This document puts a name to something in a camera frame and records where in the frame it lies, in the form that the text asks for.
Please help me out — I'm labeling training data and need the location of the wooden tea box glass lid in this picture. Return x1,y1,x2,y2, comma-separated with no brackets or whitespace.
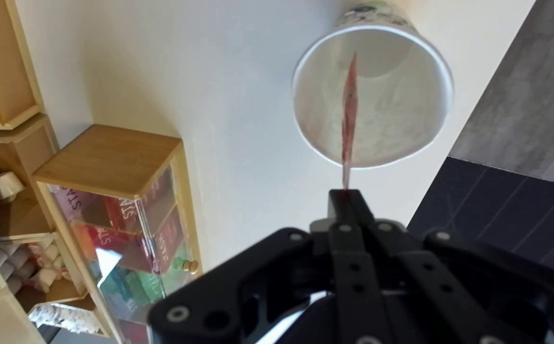
31,123,205,344

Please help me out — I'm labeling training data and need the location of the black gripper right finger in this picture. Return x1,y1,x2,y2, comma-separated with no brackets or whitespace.
352,190,554,344

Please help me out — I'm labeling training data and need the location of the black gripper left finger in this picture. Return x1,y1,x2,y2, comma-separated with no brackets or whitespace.
147,190,388,344

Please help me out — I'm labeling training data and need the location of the wooden condiment organiser shelf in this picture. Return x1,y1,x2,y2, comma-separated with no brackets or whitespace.
0,0,111,344

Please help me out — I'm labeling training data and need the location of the small patterned paper cup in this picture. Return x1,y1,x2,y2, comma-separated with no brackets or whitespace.
291,0,455,171

